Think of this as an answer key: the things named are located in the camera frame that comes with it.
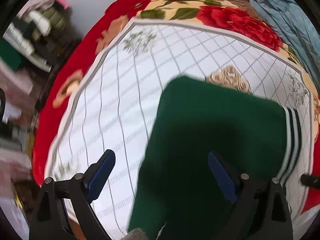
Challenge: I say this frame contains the red floral blanket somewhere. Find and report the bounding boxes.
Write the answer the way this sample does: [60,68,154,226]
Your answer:
[31,0,320,215]

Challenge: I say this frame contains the green white varsity jacket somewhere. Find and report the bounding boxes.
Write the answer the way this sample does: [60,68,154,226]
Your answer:
[129,76,302,239]

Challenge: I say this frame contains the grey gloved hand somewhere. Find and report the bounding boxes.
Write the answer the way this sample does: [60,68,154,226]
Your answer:
[121,228,148,240]

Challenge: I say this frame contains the pile of folded clothes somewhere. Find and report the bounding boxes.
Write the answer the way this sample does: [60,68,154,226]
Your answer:
[1,0,79,73]

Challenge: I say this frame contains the white quilted bed mat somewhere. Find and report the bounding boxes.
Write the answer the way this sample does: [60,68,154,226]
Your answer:
[44,18,319,239]

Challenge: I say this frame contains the pink patterned cover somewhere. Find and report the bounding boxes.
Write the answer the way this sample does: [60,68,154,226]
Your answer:
[1,61,31,198]

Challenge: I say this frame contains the teal blue quilt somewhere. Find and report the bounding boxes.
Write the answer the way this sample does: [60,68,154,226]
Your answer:
[250,0,319,89]

